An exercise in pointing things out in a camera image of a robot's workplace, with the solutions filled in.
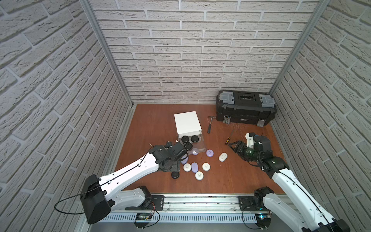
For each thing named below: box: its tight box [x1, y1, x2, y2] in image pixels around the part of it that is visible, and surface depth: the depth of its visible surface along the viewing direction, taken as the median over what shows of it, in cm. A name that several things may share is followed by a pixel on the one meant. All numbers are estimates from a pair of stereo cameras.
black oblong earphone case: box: [184, 142, 193, 151], surface depth 85 cm
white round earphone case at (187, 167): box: [183, 162, 192, 173], surface depth 86 cm
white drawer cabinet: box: [173, 110, 203, 138], surface depth 92 cm
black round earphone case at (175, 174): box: [171, 171, 180, 179], surface depth 83 cm
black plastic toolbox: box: [215, 89, 277, 127], surface depth 100 cm
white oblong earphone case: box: [218, 152, 229, 162], surface depth 90 cm
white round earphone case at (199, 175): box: [194, 171, 204, 181], surface depth 83 cm
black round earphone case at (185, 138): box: [181, 135, 190, 143], surface depth 88 cm
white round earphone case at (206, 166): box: [201, 161, 212, 172], surface depth 87 cm
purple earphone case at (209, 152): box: [205, 148, 215, 158], surface depth 93 cm
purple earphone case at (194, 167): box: [191, 161, 199, 174], surface depth 87 cm
